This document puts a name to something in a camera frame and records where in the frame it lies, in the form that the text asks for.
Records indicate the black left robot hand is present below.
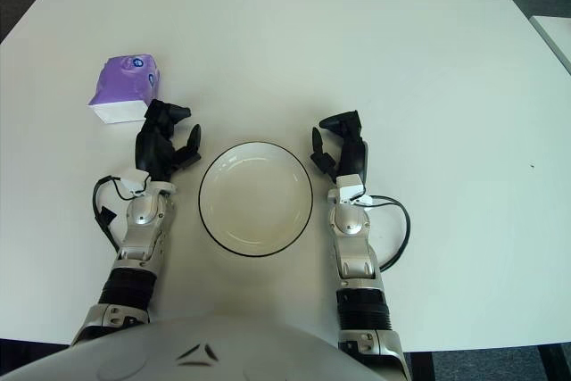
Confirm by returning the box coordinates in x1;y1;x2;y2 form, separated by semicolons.
133;98;204;181

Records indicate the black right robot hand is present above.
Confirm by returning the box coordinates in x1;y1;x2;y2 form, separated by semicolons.
310;109;369;186

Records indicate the purple tissue paper pack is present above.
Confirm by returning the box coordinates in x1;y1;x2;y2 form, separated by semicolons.
86;54;162;125

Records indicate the white plate with black rim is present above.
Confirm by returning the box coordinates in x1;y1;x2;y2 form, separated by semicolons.
198;141;314;259

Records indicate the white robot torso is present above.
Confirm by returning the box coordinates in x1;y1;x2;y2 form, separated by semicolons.
0;313;376;381

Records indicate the black table leg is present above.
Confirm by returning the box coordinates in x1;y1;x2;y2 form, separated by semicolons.
406;351;436;381
537;344;567;381

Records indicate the white side table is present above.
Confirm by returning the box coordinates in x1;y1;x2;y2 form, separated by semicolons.
529;14;571;74

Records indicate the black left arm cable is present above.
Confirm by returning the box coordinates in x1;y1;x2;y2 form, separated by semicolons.
92;174;148;253

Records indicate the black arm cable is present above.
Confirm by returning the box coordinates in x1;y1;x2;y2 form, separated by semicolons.
92;174;148;253
356;195;412;273

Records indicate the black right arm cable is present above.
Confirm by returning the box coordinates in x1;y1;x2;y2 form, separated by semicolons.
356;195;412;273

